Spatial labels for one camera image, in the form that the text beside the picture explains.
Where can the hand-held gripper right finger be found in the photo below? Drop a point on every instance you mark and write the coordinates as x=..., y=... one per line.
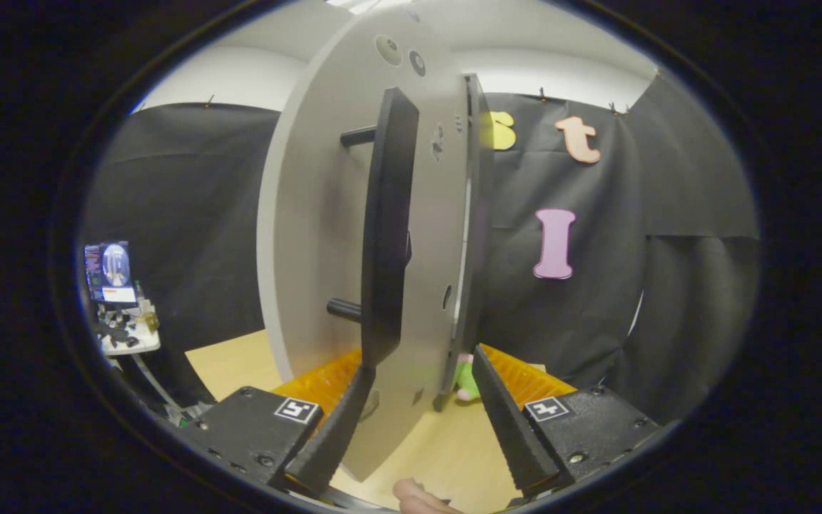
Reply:
x=511, y=428

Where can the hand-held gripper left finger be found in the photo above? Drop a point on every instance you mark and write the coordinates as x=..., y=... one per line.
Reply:
x=332, y=435

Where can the grey shoe cabinet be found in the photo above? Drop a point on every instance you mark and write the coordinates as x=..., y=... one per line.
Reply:
x=482, y=214

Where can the pink and green plush toy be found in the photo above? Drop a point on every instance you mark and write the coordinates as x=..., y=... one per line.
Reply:
x=464, y=382

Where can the black backdrop cloth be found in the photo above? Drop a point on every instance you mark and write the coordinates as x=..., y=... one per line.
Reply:
x=582, y=321

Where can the cluttered white side table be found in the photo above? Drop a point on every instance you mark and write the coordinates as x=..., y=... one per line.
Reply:
x=129, y=335

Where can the computer monitor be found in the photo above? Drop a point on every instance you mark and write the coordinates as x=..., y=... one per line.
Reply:
x=111, y=271

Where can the ceiling light panel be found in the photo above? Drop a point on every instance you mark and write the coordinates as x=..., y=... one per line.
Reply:
x=357, y=5

